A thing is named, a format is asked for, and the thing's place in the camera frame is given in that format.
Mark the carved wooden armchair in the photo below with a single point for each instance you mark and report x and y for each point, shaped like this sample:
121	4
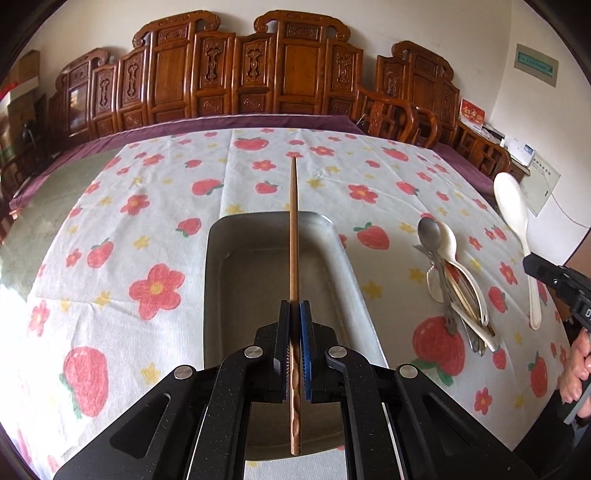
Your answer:
425	79

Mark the long carved wooden sofa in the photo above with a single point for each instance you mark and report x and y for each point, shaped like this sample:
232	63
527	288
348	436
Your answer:
185	66

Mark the dark wooden chopstick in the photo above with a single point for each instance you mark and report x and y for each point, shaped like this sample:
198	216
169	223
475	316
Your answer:
295	319

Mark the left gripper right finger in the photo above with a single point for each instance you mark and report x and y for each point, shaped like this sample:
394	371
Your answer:
334	373

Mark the grey wall panel box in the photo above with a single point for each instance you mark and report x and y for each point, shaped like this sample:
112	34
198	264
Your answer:
536	64

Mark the metal rectangular tray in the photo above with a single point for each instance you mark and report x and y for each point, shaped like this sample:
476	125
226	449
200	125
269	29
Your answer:
246	278

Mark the person right hand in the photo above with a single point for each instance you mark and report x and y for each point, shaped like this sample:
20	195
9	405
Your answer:
576	369

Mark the strawberry flower tablecloth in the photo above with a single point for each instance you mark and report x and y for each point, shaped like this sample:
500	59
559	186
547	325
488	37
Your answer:
173	250

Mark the purple sofa cushion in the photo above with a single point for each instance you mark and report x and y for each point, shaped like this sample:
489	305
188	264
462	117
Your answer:
336	123

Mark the purple armchair cushion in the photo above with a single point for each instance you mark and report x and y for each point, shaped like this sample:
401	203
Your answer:
477	179

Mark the steel spoon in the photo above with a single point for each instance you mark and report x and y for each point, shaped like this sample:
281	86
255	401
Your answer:
430	238

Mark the wooden side table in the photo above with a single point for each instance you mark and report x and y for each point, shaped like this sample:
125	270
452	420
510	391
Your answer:
512	159

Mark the cream plastic fork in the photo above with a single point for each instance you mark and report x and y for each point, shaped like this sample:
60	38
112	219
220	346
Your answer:
463	310

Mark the cardboard box top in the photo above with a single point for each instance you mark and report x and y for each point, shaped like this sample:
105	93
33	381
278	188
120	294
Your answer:
25	68

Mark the white device box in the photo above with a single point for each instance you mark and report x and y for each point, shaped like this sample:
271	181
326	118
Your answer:
520	151

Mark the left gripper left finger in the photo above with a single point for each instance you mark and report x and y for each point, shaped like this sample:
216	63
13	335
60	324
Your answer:
258	374

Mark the cream plastic spoon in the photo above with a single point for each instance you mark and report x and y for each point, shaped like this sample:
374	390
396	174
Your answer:
448	251
513	208

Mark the red greeting card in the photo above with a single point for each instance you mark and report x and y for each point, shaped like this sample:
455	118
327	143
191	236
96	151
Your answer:
472	115

